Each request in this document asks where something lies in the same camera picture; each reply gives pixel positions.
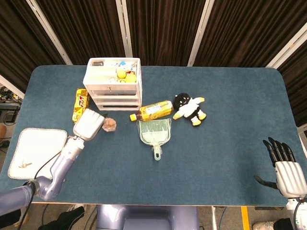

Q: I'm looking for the blue felt table mat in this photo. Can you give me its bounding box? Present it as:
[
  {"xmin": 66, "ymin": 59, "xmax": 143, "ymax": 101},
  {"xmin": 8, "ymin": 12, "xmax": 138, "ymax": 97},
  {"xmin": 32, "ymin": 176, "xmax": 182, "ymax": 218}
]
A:
[{"xmin": 0, "ymin": 65, "xmax": 303, "ymax": 208}]

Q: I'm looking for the yellow snack package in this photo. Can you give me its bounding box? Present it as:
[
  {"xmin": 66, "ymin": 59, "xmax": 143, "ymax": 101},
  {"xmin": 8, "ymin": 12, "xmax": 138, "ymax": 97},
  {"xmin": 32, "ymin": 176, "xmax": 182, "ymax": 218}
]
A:
[{"xmin": 72, "ymin": 88, "xmax": 91, "ymax": 124}]

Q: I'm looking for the white table leg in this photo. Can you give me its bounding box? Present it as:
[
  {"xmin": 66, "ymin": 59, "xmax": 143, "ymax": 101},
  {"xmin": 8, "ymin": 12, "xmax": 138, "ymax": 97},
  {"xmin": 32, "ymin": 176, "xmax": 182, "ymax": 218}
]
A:
[{"xmin": 211, "ymin": 206, "xmax": 218, "ymax": 230}]

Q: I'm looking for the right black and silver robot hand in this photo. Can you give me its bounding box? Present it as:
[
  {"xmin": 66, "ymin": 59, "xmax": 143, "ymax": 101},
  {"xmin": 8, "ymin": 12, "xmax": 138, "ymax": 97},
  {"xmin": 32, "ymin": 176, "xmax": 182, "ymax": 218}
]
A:
[{"xmin": 254, "ymin": 137, "xmax": 307, "ymax": 198}]

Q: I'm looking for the white cloth towel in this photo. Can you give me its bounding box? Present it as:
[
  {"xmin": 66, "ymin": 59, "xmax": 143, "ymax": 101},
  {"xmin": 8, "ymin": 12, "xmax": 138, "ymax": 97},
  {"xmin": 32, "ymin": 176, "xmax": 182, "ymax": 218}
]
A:
[{"xmin": 7, "ymin": 128, "xmax": 68, "ymax": 180}]

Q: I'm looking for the brown bear plush keychain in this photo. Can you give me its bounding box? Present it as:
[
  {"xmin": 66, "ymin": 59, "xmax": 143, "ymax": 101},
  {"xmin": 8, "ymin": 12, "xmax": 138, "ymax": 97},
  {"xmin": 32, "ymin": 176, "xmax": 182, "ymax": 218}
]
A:
[{"xmin": 102, "ymin": 116, "xmax": 117, "ymax": 132}]

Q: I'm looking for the black fabric on floor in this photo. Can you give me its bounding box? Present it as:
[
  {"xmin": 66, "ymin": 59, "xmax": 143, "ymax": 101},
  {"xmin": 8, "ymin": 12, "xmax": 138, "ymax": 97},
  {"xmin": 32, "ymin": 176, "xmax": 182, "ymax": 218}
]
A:
[{"xmin": 38, "ymin": 206, "xmax": 86, "ymax": 230}]

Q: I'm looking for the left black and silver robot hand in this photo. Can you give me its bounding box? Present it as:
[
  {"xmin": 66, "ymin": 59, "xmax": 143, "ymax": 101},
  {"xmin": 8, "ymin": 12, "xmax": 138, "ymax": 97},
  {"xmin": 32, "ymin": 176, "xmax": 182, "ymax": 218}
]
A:
[{"xmin": 72, "ymin": 108, "xmax": 108, "ymax": 141}]

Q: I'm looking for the white plastic drawer organizer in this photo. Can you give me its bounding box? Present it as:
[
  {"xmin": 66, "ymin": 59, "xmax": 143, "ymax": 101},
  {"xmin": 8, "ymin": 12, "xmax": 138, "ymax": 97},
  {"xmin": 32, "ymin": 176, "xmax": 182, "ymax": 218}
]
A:
[{"xmin": 83, "ymin": 57, "xmax": 143, "ymax": 112}]

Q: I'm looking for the white sneaker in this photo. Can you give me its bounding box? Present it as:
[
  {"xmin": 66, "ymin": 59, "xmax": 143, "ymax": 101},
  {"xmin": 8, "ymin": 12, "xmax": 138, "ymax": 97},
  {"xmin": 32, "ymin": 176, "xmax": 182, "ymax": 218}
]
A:
[{"xmin": 252, "ymin": 220, "xmax": 276, "ymax": 230}]

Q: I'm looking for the black and white plush doll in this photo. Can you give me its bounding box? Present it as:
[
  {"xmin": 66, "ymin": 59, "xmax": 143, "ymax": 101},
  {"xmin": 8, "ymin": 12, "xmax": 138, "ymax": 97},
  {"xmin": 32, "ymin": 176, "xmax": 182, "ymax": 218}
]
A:
[{"xmin": 173, "ymin": 92, "xmax": 207, "ymax": 127}]

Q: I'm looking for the grey-purple robot base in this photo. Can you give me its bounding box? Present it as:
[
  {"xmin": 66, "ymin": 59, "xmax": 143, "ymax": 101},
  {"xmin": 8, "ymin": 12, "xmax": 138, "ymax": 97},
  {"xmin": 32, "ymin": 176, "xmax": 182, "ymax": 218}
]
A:
[{"xmin": 95, "ymin": 205, "xmax": 200, "ymax": 230}]

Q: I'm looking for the white frame post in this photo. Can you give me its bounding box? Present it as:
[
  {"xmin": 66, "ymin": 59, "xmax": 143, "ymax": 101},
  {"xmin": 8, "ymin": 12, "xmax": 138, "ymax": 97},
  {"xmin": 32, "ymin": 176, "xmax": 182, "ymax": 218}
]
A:
[
  {"xmin": 115, "ymin": 0, "xmax": 133, "ymax": 58},
  {"xmin": 25, "ymin": 0, "xmax": 73, "ymax": 65},
  {"xmin": 265, "ymin": 22, "xmax": 307, "ymax": 69},
  {"xmin": 187, "ymin": 0, "xmax": 216, "ymax": 67},
  {"xmin": 0, "ymin": 74, "xmax": 25, "ymax": 93}
]

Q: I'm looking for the yellow label tea bottle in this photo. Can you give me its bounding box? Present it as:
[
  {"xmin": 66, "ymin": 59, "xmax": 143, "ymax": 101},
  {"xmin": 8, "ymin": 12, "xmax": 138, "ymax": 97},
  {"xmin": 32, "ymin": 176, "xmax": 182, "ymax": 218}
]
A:
[{"xmin": 130, "ymin": 100, "xmax": 174, "ymax": 122}]

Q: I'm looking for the black electronic equipment with cables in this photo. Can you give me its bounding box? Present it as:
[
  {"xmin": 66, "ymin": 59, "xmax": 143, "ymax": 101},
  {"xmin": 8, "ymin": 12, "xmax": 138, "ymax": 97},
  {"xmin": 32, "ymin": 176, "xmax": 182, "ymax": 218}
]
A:
[{"xmin": 0, "ymin": 86, "xmax": 22, "ymax": 125}]

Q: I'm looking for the black pleated curtain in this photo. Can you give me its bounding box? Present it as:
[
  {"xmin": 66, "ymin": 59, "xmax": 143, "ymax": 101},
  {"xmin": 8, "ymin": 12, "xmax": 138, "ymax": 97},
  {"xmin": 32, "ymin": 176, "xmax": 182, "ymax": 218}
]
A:
[{"xmin": 0, "ymin": 0, "xmax": 307, "ymax": 127}]

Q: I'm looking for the clear green plastic dustpan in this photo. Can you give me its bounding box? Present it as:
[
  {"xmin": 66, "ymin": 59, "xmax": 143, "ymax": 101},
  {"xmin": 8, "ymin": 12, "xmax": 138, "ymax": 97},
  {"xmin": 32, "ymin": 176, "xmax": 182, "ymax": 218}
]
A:
[{"xmin": 138, "ymin": 118, "xmax": 173, "ymax": 161}]

